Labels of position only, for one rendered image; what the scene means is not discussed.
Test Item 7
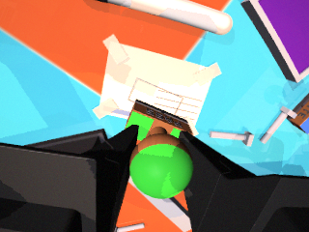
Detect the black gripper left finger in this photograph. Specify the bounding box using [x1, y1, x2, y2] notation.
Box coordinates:
[0, 125, 139, 232]

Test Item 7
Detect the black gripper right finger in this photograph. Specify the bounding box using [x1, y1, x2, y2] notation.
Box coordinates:
[179, 130, 309, 232]

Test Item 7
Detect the green-handled rubber stamp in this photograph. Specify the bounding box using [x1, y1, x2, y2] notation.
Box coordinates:
[125, 99, 194, 199]

